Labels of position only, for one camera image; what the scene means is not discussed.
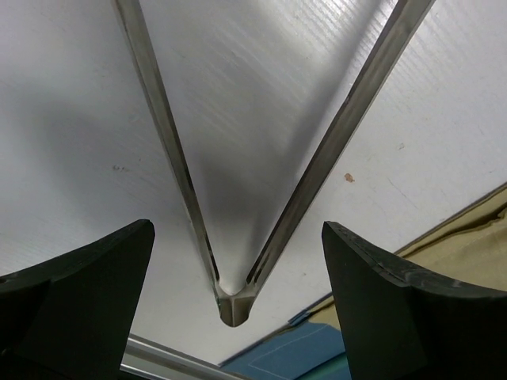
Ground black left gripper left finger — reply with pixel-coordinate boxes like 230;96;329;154
1;219;155;379

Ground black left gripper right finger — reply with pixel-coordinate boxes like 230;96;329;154
322;222;506;379

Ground metal tongs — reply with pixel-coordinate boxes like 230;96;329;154
113;1;433;328

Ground blue and beige placemat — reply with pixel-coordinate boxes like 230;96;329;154
222;188;506;379

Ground aluminium frame rail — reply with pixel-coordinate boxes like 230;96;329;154
120;334;246;380

